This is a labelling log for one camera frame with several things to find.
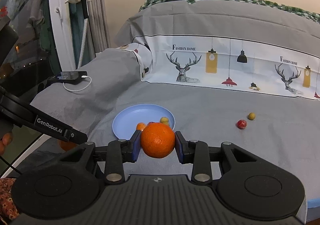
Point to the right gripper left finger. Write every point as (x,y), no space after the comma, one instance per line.
(116,153)

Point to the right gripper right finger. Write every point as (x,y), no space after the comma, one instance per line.
(199,154)

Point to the orange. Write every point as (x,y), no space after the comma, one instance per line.
(141,126)
(66,146)

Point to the small orange tangerine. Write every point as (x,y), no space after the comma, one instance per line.
(157,140)

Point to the green fruit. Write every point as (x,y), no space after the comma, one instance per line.
(164,120)
(251,116)
(166,123)

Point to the person left hand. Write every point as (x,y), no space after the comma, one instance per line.
(5,141)

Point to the blue plastic plate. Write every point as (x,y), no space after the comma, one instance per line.
(125,122)

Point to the black smartphone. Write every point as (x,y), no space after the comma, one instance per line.
(69,77)

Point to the grey printed sofa cover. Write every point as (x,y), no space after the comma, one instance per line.
(210,64)

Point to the white door frame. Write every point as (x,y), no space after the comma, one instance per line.
(62,32)

